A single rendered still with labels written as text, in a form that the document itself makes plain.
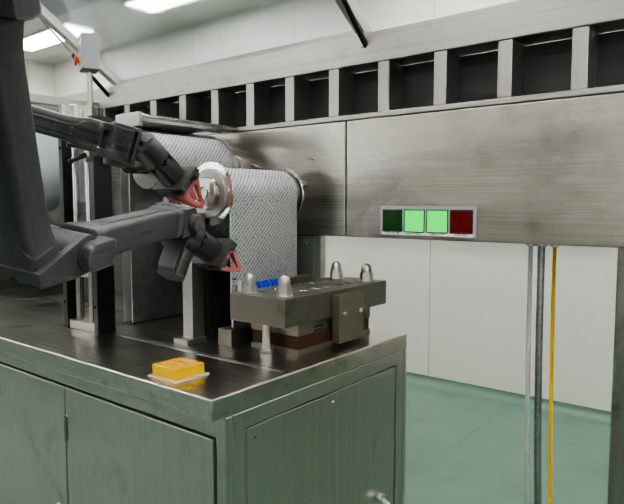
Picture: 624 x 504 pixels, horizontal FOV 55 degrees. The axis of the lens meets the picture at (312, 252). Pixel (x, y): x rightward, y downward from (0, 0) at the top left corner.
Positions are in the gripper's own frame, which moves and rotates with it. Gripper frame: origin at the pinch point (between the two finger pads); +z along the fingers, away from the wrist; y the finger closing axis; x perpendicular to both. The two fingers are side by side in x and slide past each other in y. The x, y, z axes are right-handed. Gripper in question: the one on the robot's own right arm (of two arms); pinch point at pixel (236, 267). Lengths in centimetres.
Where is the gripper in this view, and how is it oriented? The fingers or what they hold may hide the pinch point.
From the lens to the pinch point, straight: 139.6
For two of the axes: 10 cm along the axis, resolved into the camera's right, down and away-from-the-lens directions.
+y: 7.9, 0.5, -6.1
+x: 3.1, -9.0, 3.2
